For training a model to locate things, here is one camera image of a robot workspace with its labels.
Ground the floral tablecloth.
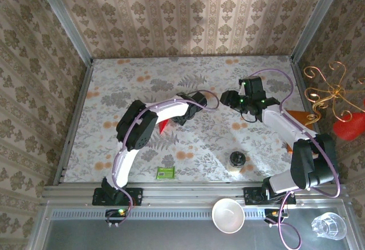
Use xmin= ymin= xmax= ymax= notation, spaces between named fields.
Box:
xmin=63 ymin=55 xmax=327 ymax=183

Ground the orange wooden board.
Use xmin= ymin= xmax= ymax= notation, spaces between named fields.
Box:
xmin=285 ymin=109 xmax=316 ymax=155

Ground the jar with black lid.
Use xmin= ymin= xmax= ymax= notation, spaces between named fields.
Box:
xmin=228 ymin=151 xmax=246 ymax=174

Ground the green packet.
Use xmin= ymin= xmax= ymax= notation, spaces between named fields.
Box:
xmin=156 ymin=166 xmax=176 ymax=180

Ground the red heart ornament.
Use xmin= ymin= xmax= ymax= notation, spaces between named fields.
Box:
xmin=332 ymin=98 xmax=365 ymax=142

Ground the white bowl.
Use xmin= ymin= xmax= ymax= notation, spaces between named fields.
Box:
xmin=211 ymin=197 xmax=246 ymax=233

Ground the small black connector board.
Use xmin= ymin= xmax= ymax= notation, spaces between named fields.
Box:
xmin=263 ymin=207 xmax=289 ymax=228
xmin=105 ymin=208 xmax=128 ymax=228

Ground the clear glass cup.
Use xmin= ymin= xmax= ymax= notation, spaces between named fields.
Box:
xmin=310 ymin=211 xmax=348 ymax=241

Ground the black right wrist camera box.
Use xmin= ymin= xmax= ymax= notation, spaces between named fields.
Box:
xmin=238 ymin=75 xmax=266 ymax=98

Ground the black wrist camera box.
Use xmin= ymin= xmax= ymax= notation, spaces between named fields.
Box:
xmin=189 ymin=90 xmax=209 ymax=108
xmin=238 ymin=75 xmax=266 ymax=98

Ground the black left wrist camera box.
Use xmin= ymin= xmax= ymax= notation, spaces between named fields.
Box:
xmin=189 ymin=90 xmax=209 ymax=108

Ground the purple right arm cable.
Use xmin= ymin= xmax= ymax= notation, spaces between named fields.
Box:
xmin=248 ymin=68 xmax=342 ymax=250

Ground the aluminium side rail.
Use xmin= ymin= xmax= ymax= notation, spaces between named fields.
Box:
xmin=53 ymin=60 xmax=94 ymax=187
xmin=289 ymin=57 xmax=338 ymax=184

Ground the long aluminium base rail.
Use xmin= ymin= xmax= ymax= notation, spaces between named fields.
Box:
xmin=41 ymin=183 xmax=350 ymax=207

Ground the gold wire ornament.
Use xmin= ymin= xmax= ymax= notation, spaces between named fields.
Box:
xmin=303 ymin=61 xmax=365 ymax=127

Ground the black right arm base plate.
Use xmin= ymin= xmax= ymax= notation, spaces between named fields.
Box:
xmin=244 ymin=186 xmax=297 ymax=205

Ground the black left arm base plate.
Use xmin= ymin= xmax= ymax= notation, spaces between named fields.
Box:
xmin=92 ymin=187 xmax=143 ymax=207

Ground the grey slotted cable duct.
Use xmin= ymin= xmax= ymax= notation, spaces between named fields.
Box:
xmin=50 ymin=208 xmax=276 ymax=221

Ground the aluminium frame post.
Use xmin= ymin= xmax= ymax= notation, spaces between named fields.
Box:
xmin=31 ymin=0 xmax=94 ymax=65
xmin=290 ymin=0 xmax=351 ymax=62

